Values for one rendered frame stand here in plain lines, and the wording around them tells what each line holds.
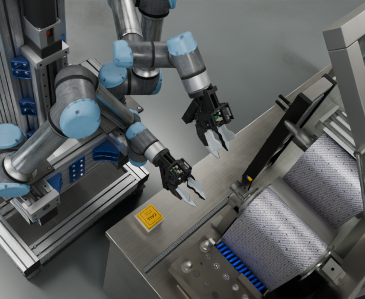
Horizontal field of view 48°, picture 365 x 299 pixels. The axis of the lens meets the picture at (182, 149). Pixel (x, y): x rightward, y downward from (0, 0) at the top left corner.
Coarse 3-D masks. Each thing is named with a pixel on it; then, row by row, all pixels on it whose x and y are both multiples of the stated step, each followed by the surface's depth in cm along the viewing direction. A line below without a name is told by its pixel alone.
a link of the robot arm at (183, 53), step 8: (168, 40) 108; (176, 40) 106; (184, 40) 106; (192, 40) 107; (168, 48) 108; (176, 48) 106; (184, 48) 106; (192, 48) 107; (176, 56) 107; (184, 56) 107; (192, 56) 107; (200, 56) 109; (176, 64) 109; (184, 64) 107; (192, 64) 107; (200, 64) 109; (184, 72) 109; (192, 72) 108; (200, 72) 109
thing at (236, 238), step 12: (240, 228) 128; (228, 240) 138; (240, 240) 132; (252, 240) 126; (240, 252) 136; (252, 252) 130; (264, 252) 125; (252, 264) 134; (264, 264) 128; (276, 264) 123; (264, 276) 132; (276, 276) 127; (288, 276) 122; (264, 288) 137
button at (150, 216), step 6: (150, 204) 154; (144, 210) 152; (150, 210) 152; (156, 210) 153; (138, 216) 151; (144, 216) 151; (150, 216) 151; (156, 216) 152; (162, 216) 152; (144, 222) 150; (150, 222) 150; (156, 222) 151; (150, 228) 151
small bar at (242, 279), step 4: (240, 276) 133; (244, 276) 134; (240, 280) 133; (244, 280) 133; (248, 280) 133; (244, 284) 132; (248, 284) 133; (252, 284) 133; (248, 288) 132; (252, 288) 132; (256, 288) 132; (252, 292) 131; (256, 292) 132; (260, 292) 132; (252, 296) 132; (256, 296) 131; (260, 296) 131
